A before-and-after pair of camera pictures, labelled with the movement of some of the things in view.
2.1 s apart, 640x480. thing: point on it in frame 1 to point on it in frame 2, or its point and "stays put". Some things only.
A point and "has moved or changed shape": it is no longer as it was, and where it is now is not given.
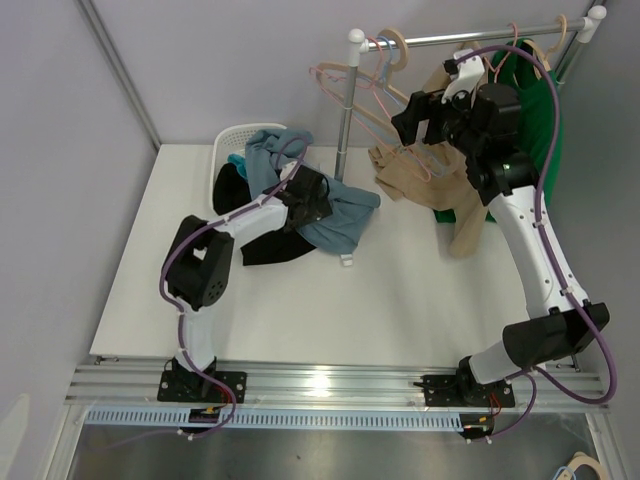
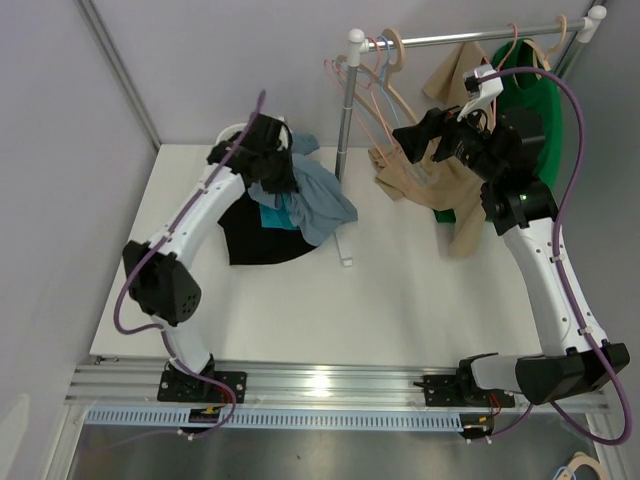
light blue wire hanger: [436, 158] to [382, 76]
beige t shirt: [435, 177] stays put
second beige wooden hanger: [545, 60] stays put
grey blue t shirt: [352, 211] has moved or changed shape
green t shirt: [528, 75] stays put
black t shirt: [230, 190] stays put
